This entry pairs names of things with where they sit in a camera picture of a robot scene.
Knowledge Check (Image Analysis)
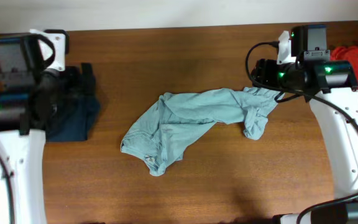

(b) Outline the light blue t-shirt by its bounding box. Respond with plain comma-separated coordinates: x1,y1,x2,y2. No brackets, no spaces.
121,87,278,177

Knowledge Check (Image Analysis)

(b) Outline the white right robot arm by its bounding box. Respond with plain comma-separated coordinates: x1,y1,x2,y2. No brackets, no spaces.
246,59,358,223

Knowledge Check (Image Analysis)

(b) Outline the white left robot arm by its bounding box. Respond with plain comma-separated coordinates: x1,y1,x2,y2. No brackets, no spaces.
0,29,100,223

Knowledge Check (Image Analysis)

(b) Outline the folded navy garment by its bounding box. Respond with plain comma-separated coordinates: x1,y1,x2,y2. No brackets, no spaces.
45,97,101,142

